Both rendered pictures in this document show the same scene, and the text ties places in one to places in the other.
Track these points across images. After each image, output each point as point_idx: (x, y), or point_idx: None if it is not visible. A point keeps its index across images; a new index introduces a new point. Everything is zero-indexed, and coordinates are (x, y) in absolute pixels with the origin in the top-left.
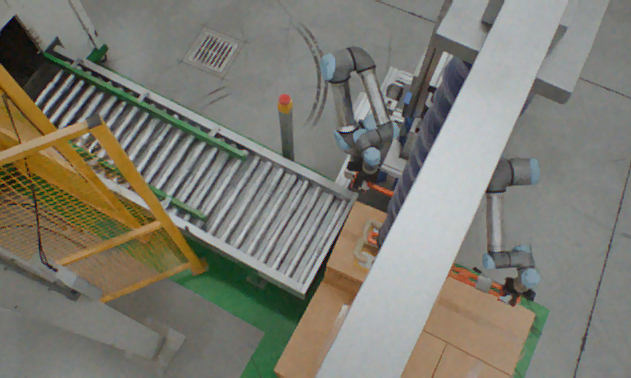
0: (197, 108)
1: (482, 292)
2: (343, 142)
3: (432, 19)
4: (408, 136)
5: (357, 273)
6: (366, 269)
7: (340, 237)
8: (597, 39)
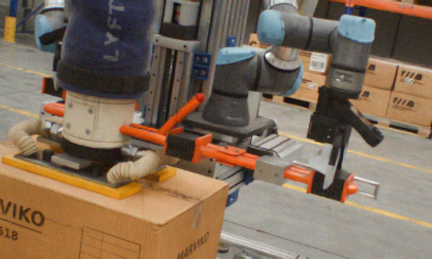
0: None
1: (272, 181)
2: (44, 21)
3: (226, 219)
4: (153, 62)
5: (6, 169)
6: (27, 162)
7: None
8: None
